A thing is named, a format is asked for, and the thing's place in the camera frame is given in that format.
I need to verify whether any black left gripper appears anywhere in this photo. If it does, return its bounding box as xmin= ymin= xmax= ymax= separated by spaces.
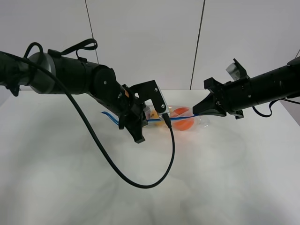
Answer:
xmin=110 ymin=84 xmax=148 ymax=143

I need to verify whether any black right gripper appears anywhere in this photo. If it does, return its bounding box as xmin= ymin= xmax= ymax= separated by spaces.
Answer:
xmin=192 ymin=78 xmax=251 ymax=120

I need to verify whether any clear zip bag blue seal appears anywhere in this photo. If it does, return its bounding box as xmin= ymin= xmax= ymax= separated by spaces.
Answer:
xmin=101 ymin=104 xmax=210 ymax=132

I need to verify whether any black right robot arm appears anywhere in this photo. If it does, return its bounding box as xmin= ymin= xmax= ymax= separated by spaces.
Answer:
xmin=192 ymin=57 xmax=300 ymax=119

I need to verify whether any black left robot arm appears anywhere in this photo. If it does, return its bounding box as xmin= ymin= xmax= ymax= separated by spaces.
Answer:
xmin=0 ymin=52 xmax=145 ymax=143

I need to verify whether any yellow pear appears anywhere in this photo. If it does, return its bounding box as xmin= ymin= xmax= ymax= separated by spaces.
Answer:
xmin=150 ymin=110 xmax=165 ymax=126

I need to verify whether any orange tomato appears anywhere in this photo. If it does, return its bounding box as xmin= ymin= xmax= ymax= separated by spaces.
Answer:
xmin=170 ymin=107 xmax=195 ymax=131

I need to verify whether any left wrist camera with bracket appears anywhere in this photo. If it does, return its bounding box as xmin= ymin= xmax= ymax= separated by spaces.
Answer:
xmin=129 ymin=80 xmax=169 ymax=115

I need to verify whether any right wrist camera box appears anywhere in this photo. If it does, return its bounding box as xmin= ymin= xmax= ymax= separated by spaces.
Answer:
xmin=226 ymin=59 xmax=249 ymax=81

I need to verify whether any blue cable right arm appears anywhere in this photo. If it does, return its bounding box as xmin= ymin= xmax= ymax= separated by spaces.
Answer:
xmin=252 ymin=98 xmax=300 ymax=117

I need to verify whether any black camera cable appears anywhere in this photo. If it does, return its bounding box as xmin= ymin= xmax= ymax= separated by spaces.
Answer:
xmin=7 ymin=38 xmax=176 ymax=189

